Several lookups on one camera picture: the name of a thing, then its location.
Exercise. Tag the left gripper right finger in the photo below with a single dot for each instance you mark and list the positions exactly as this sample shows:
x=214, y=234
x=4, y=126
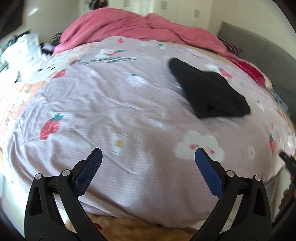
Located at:
x=242, y=211

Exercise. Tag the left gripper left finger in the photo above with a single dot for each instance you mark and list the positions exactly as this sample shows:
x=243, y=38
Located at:
x=42, y=217

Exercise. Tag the black long-sleeve sweater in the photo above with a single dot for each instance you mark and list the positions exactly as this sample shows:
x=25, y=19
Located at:
x=208, y=92

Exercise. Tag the blue patterned cloth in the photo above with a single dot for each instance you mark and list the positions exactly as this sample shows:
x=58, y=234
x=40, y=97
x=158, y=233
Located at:
x=280, y=102

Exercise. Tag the grey padded headboard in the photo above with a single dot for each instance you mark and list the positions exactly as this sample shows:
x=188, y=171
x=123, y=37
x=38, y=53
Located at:
x=276, y=63

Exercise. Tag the red pillow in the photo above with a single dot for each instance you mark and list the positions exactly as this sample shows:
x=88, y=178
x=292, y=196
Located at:
x=253, y=72

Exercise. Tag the striped pillow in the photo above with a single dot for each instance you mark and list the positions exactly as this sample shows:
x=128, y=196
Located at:
x=230, y=47

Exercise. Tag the strawberry bear print bedsheet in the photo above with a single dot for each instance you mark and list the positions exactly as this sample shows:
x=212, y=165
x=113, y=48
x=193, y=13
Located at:
x=119, y=95

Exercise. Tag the white dresser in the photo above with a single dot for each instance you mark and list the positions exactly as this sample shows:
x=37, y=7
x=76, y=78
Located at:
x=24, y=53

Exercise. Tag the white wardrobe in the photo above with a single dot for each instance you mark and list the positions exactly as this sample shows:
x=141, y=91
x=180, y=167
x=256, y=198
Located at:
x=194, y=13

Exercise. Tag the pink duvet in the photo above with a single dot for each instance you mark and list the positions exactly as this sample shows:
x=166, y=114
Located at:
x=103, y=23

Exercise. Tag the black wall television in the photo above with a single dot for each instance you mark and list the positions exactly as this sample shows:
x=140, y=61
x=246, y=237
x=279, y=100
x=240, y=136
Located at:
x=11, y=13

